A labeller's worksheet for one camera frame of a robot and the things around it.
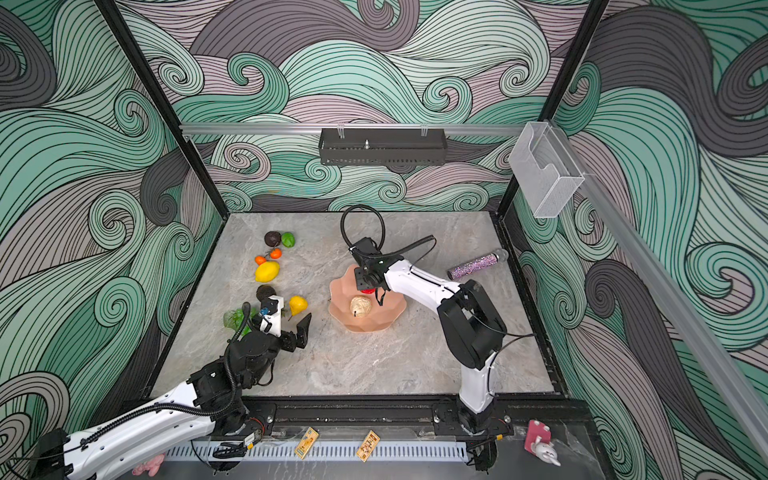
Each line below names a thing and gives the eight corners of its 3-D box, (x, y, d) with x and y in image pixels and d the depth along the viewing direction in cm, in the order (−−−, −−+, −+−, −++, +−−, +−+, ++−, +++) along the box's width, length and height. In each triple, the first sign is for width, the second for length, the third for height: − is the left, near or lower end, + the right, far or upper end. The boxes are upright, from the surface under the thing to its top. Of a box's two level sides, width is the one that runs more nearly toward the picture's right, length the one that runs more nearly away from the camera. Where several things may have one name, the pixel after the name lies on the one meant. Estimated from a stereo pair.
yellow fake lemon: (257, 283, 101) (253, 276, 97) (262, 268, 105) (258, 261, 101) (276, 283, 101) (273, 276, 97) (280, 268, 105) (277, 261, 101)
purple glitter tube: (452, 283, 101) (455, 277, 98) (446, 275, 104) (449, 268, 100) (506, 261, 108) (510, 254, 104) (499, 254, 110) (503, 247, 107)
